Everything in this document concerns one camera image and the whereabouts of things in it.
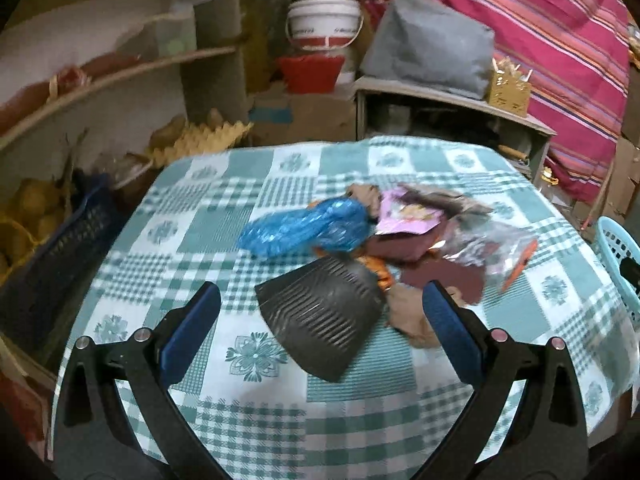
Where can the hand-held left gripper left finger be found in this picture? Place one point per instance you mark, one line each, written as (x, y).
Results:
(187, 332)

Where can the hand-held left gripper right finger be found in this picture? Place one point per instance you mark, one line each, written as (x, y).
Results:
(450, 335)

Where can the tan paper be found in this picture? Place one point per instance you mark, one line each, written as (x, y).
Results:
(405, 315)

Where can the clear plastic bag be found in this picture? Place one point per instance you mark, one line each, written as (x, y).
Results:
(480, 250)

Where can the orange snack wrapper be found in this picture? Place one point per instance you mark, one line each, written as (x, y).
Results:
(380, 272)

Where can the pink snack wrapper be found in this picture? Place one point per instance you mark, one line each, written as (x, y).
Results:
(405, 212)

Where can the blue plastic bag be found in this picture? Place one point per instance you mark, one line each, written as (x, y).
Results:
(300, 225)

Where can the brown paper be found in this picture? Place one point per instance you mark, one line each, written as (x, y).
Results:
(362, 199)

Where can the light blue plastic basket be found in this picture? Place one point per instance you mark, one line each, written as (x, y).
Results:
(612, 245)

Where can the green checked tablecloth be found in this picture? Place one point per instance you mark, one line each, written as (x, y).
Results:
(225, 220)

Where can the dark blue plastic crate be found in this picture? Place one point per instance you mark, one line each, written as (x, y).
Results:
(65, 270)

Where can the clear oil bottle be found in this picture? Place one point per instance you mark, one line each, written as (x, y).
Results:
(548, 180)

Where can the yellow egg tray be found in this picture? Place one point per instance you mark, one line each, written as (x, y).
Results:
(200, 142)

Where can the wooden rolling pin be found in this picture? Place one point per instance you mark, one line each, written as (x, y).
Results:
(512, 151)

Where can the pile of potatoes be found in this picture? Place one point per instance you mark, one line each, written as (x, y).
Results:
(170, 127)

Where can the brown cardboard sheet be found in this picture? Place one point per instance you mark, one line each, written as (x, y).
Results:
(622, 180)

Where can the wooden cabinet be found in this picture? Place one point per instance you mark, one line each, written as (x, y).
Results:
(450, 102)

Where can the brown cardboard box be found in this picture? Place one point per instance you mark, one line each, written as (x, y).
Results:
(310, 120)

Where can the yellow cutlery holder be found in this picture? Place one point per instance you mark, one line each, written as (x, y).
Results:
(509, 92)

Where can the red plastic basket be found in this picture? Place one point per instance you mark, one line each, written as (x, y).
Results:
(310, 74)

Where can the grey fabric bag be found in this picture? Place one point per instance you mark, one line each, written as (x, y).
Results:
(430, 45)

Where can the wooden shelf unit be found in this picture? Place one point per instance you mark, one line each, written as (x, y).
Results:
(215, 35)

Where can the pink striped cloth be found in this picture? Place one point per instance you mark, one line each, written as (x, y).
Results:
(550, 35)

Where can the white plastic bucket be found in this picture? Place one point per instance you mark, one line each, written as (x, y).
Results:
(322, 25)

